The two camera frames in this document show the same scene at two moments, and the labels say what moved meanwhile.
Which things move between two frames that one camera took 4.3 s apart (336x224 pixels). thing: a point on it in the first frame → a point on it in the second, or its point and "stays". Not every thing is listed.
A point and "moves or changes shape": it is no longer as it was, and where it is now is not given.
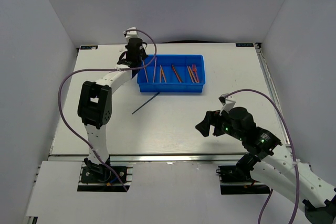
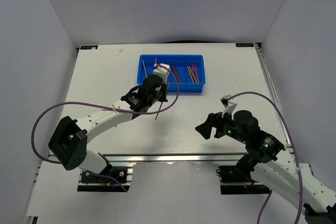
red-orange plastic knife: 176,73 stays
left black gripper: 144,55 → 163,98
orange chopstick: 145,71 stays
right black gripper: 211,118 stays
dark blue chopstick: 154,96 moves or changes shape
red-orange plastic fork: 195,70 stays
